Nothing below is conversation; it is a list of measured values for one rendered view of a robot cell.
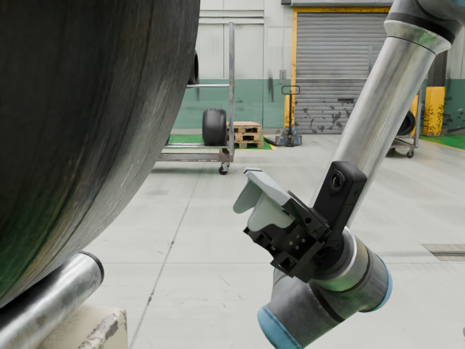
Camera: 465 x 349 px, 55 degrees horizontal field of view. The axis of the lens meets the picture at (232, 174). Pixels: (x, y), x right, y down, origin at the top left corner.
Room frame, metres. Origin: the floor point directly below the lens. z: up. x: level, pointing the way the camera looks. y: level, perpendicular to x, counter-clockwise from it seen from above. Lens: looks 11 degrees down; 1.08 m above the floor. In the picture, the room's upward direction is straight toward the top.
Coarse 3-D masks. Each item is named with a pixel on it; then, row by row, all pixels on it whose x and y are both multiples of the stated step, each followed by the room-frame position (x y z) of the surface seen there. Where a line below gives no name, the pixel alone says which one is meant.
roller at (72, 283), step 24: (72, 264) 0.40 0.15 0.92; (96, 264) 0.42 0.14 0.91; (48, 288) 0.35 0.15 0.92; (72, 288) 0.37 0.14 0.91; (96, 288) 0.41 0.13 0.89; (0, 312) 0.30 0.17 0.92; (24, 312) 0.31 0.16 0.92; (48, 312) 0.33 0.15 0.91; (72, 312) 0.37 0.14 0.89; (0, 336) 0.28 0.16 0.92; (24, 336) 0.30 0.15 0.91
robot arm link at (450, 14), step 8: (416, 0) 0.72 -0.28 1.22; (424, 0) 0.69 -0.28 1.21; (432, 0) 0.66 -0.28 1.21; (440, 0) 0.64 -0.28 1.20; (448, 0) 0.62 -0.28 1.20; (456, 0) 0.60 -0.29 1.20; (464, 0) 0.59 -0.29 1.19; (424, 8) 0.71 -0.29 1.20; (432, 8) 0.68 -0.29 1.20; (440, 8) 0.66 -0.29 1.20; (448, 8) 0.64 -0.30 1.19; (456, 8) 0.62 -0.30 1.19; (464, 8) 0.61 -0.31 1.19; (432, 16) 0.71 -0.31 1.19; (440, 16) 0.69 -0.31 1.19; (448, 16) 0.68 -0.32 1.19; (456, 16) 0.64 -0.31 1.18; (464, 16) 0.63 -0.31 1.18; (464, 24) 0.64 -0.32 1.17
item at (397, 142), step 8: (368, 64) 8.52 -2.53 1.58; (368, 72) 8.49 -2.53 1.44; (408, 112) 7.29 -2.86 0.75; (408, 120) 7.56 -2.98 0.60; (416, 120) 7.22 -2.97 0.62; (400, 128) 7.69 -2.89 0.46; (408, 128) 7.54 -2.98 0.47; (416, 128) 7.19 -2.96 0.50; (400, 136) 7.20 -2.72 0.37; (408, 136) 7.19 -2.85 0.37; (416, 136) 7.18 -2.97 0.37; (392, 144) 7.50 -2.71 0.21; (400, 144) 7.50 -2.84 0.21; (408, 144) 7.48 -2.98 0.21; (416, 144) 7.17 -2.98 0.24; (408, 152) 7.31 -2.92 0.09
